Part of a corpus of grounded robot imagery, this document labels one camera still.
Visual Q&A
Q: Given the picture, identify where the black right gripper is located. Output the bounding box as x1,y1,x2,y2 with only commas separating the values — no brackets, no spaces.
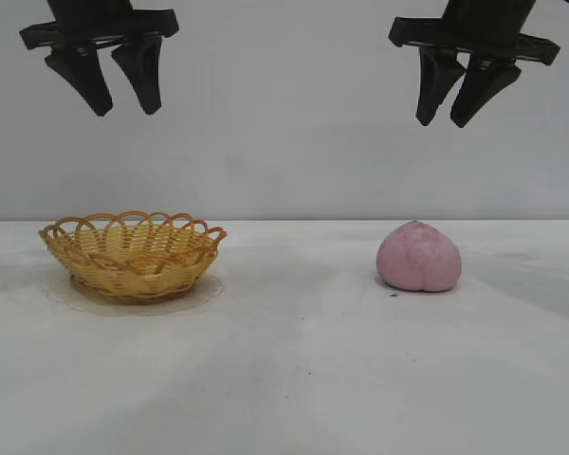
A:
388,0,561,129

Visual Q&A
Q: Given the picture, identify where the pink peach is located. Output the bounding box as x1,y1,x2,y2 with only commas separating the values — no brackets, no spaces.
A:
376,219,465,293

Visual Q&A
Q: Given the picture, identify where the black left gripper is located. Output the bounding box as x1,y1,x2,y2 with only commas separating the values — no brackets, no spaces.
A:
18,0,180,118

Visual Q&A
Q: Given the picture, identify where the yellow woven wicker basket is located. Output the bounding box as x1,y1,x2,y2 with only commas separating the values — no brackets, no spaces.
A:
38,209,229,305

